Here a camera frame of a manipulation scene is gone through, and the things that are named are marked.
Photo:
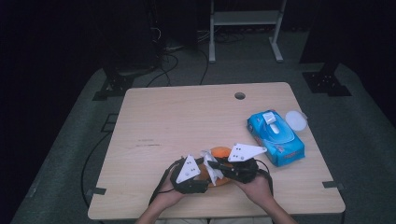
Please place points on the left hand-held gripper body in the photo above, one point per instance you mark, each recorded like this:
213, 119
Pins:
188, 185

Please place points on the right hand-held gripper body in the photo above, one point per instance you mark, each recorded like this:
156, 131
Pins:
246, 171

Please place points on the orange plush toy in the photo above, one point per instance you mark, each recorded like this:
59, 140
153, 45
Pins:
222, 151

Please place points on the white wet wipe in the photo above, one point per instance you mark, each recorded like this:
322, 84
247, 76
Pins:
213, 171

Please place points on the blue wet wipe pack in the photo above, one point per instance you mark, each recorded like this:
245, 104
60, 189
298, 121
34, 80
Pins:
281, 140

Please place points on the person's left hand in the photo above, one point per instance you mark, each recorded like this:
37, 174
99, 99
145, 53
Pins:
169, 191

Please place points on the person's right hand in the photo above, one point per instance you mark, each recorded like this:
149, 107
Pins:
255, 189

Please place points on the white oval pack lid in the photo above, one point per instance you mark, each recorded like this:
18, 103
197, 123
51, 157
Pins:
295, 120

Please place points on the grey tape strip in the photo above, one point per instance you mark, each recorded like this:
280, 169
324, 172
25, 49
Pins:
99, 190
331, 184

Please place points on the black stand base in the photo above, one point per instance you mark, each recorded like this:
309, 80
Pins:
323, 82
116, 84

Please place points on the black cabinet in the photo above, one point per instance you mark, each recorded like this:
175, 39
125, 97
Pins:
134, 37

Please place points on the white metal stand frame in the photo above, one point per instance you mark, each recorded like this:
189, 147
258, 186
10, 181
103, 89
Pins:
246, 17

